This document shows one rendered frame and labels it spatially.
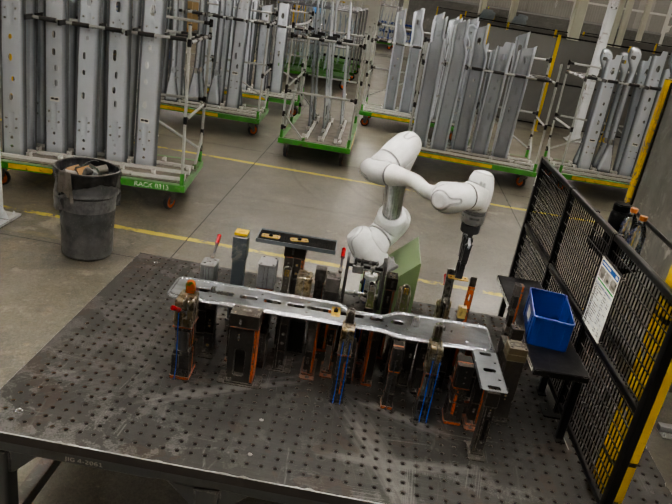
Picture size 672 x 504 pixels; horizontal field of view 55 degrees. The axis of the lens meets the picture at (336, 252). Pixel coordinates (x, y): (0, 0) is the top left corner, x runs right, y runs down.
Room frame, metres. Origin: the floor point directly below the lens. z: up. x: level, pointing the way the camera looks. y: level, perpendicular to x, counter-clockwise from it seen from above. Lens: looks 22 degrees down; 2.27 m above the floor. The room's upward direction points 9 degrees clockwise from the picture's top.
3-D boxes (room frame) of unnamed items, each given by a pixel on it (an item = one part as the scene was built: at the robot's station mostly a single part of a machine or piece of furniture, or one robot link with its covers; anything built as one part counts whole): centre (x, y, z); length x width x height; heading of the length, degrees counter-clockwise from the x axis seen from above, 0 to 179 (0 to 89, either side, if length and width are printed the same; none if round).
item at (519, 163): (9.52, -1.69, 0.88); 1.91 x 1.00 x 1.76; 85
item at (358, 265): (2.64, -0.14, 0.94); 0.18 x 0.13 x 0.49; 89
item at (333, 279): (2.63, -0.01, 0.89); 0.13 x 0.11 x 0.38; 179
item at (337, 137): (9.50, 0.50, 0.88); 1.91 x 1.00 x 1.76; 179
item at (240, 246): (2.78, 0.45, 0.92); 0.08 x 0.08 x 0.44; 89
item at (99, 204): (4.70, 1.98, 0.36); 0.54 x 0.50 x 0.73; 178
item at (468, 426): (2.23, -0.66, 0.84); 0.11 x 0.06 x 0.29; 179
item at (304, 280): (2.60, 0.12, 0.89); 0.13 x 0.11 x 0.38; 179
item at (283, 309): (2.43, -0.02, 1.00); 1.38 x 0.22 x 0.02; 89
